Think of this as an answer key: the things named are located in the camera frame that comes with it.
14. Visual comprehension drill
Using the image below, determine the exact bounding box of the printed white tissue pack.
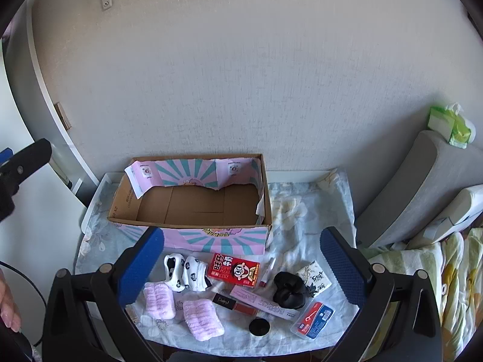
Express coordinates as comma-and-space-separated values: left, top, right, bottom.
295, 259, 333, 298

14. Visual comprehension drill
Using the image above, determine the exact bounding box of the small lip gloss tube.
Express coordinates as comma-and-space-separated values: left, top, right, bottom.
258, 257, 276, 287

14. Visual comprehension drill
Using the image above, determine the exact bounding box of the brown cardboard piece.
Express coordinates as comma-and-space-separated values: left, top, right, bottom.
55, 102, 72, 129

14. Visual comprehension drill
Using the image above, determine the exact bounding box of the person's left hand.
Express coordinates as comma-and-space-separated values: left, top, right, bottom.
0, 269, 22, 333

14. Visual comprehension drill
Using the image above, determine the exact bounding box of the red milk carton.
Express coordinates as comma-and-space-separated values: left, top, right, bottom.
207, 252, 261, 286

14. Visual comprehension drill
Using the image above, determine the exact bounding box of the floral table cloth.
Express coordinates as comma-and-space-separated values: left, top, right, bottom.
73, 168, 359, 355

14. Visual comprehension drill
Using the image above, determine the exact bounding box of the white shelf unit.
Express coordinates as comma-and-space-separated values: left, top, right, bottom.
0, 0, 101, 212

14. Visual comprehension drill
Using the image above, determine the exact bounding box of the round black lid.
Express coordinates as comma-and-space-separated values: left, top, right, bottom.
249, 317, 271, 337

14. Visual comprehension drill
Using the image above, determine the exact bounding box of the pink striped cardboard box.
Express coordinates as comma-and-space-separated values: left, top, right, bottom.
107, 153, 273, 255

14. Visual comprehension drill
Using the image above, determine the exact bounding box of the white black patterned sock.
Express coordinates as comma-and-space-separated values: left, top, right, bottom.
163, 254, 187, 292
184, 256, 212, 292

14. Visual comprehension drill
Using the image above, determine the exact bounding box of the black hair scrunchie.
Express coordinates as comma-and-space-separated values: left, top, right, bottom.
272, 271, 307, 310

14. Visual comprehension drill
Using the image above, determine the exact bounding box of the clear floss pick box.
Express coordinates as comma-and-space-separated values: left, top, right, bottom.
292, 302, 335, 340

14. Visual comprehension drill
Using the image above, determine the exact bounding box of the grey pillow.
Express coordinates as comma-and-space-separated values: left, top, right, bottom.
357, 130, 483, 249

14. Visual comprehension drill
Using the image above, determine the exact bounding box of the long pink cosmetic box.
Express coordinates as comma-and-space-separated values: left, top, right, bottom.
229, 286, 299, 322

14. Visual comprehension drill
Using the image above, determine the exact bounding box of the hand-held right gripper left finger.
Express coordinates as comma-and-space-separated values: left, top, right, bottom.
41, 227, 165, 362

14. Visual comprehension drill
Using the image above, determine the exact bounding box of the green tissue pack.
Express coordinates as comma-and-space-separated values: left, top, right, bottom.
427, 103, 477, 149

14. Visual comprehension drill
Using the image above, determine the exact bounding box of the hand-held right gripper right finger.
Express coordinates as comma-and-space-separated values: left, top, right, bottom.
320, 226, 444, 362

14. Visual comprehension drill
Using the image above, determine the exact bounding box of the yellow floral blanket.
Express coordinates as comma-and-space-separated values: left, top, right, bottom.
362, 228, 483, 359

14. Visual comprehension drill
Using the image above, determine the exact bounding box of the black capped red lipstick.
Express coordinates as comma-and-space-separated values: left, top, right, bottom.
212, 293, 262, 316

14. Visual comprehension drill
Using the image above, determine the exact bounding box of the pink fluffy wristband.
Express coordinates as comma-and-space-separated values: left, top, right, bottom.
140, 282, 176, 321
183, 299, 225, 342

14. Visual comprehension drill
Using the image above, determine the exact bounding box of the black cable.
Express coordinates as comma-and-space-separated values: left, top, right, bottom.
0, 260, 48, 348

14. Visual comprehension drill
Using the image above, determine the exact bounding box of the white pillow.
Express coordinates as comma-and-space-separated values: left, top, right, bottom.
421, 184, 483, 246

